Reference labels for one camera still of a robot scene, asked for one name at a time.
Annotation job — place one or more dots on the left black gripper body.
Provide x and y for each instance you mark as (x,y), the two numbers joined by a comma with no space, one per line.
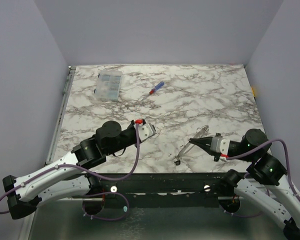
(128,138)

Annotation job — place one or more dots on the aluminium side rail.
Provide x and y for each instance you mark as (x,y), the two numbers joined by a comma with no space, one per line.
(57,129)

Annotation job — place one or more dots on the blue red screwdriver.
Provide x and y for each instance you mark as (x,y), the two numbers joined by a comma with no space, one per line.
(155,89)

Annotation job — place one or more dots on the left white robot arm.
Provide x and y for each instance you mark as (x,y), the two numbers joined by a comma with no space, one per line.
(71,175)

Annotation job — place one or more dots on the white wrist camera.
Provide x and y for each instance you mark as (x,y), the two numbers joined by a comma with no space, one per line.
(220,147)
(144,130)

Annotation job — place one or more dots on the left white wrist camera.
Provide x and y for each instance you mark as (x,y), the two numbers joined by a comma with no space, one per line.
(144,130)

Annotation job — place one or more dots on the black key tag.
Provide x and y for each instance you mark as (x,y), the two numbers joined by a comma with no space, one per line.
(177,163)

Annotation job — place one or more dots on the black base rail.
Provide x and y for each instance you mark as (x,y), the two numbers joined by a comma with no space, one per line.
(161,190)

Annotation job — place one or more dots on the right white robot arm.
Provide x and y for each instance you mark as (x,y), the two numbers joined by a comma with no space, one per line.
(264,168)

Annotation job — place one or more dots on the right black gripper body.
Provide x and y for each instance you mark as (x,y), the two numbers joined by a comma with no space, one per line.
(231,145)

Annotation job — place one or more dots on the clear plastic organizer box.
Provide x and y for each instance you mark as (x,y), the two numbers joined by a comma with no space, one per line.
(108,85)

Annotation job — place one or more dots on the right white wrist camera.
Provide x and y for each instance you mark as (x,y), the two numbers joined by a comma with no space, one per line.
(220,147)

